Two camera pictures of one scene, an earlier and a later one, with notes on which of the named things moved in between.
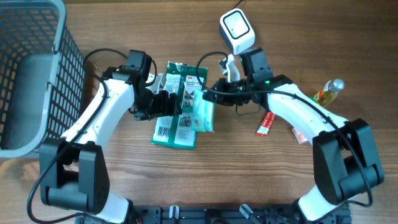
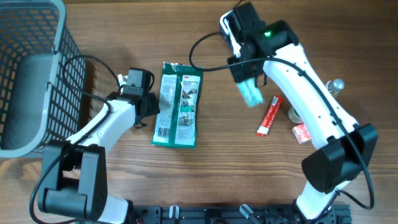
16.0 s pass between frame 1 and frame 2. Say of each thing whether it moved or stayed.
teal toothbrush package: moved
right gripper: moved
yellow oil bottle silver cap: stayed
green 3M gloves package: stayed
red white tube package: stayed
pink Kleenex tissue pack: stayed
